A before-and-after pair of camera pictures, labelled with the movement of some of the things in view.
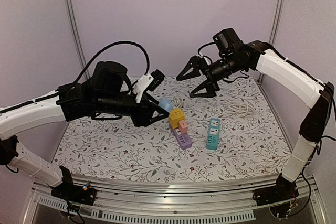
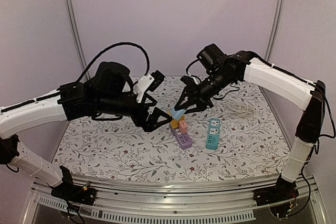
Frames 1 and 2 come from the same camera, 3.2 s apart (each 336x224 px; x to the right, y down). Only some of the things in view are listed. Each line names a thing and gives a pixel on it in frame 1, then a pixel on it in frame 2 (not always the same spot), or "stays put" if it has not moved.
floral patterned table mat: x=230 y=128 stays put
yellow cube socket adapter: x=176 y=114 stays put
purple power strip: x=184 y=139 stays put
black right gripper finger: x=211 y=87 -> x=201 y=100
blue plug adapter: x=166 y=104 -> x=177 y=114
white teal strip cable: x=241 y=108 stays put
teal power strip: x=213 y=136 stays put
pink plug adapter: x=183 y=126 stays put
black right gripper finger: x=197 y=63 -> x=193 y=94
